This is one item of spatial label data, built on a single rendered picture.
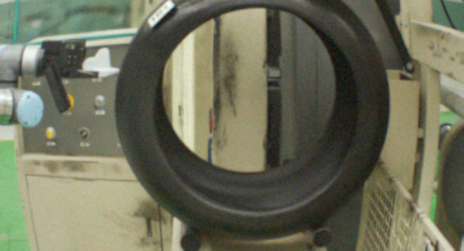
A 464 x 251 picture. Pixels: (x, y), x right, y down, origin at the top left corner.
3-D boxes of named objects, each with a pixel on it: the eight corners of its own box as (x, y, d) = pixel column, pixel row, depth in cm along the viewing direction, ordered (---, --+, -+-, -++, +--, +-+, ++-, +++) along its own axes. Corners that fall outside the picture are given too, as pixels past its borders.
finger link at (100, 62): (121, 51, 142) (83, 50, 141) (119, 79, 143) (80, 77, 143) (123, 49, 145) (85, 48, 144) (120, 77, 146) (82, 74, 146)
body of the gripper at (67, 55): (84, 43, 140) (39, 42, 140) (80, 82, 142) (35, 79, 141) (90, 38, 148) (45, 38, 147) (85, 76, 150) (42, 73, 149)
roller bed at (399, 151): (352, 173, 194) (356, 68, 188) (396, 169, 195) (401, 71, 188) (366, 193, 175) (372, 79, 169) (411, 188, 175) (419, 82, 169)
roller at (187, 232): (194, 184, 177) (203, 198, 178) (178, 191, 177) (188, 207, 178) (194, 231, 143) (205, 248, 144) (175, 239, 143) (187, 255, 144)
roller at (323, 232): (305, 181, 178) (315, 193, 179) (292, 192, 179) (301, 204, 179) (325, 226, 144) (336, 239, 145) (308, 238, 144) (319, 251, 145)
